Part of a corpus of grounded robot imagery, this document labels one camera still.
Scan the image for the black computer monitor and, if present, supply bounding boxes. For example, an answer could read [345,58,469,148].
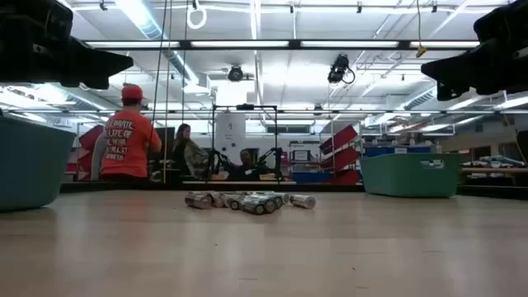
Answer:
[154,126,177,166]

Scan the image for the black metal frame stand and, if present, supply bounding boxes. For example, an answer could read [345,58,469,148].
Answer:
[211,103,280,183]

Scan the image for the black overhead light bar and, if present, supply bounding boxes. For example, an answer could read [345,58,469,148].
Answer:
[82,39,482,51]

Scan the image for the red storage bin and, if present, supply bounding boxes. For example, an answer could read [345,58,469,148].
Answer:
[325,147,361,171]
[78,148,97,172]
[319,125,359,154]
[78,125,104,150]

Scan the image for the dark blue plastic bin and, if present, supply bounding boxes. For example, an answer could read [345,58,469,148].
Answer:
[0,116,78,212]

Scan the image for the black hanging cable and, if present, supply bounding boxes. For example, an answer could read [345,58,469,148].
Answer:
[149,0,169,125]

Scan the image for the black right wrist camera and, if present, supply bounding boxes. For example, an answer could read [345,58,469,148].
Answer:
[473,0,528,45]

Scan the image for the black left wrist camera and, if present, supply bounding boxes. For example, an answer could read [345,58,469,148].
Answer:
[0,0,74,42]

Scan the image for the black metal table frame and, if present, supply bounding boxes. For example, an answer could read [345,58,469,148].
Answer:
[59,181,528,201]

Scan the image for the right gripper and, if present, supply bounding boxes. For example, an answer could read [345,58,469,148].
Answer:
[420,39,528,102]

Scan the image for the grey tube bundle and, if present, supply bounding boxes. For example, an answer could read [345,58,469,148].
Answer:
[474,155,526,168]

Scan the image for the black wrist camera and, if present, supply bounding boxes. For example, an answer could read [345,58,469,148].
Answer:
[0,0,74,42]
[473,0,528,45]

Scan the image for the black ceiling camera with cable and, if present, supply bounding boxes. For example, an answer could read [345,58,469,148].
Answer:
[328,53,356,86]

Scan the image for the white cylindrical tank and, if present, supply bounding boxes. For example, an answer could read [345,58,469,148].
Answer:
[214,113,248,164]

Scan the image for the person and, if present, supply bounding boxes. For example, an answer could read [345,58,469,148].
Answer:
[90,83,163,182]
[229,148,260,182]
[172,122,210,179]

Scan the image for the green plastic bin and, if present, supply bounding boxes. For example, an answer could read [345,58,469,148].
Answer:
[360,153,462,198]

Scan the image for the blue storage bin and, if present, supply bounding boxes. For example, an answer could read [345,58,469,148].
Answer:
[292,172,333,184]
[363,145,432,158]

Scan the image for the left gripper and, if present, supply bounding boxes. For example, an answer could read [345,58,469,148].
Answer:
[0,37,134,91]

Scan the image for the wooden work table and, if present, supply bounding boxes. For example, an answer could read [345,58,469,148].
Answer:
[460,167,528,174]

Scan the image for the white cable ring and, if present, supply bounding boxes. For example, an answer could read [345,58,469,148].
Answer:
[186,2,208,31]

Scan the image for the yellow hanging connector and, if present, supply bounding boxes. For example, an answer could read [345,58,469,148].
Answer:
[415,0,428,59]

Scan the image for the silver ventilation duct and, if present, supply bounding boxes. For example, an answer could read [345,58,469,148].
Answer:
[115,0,201,86]

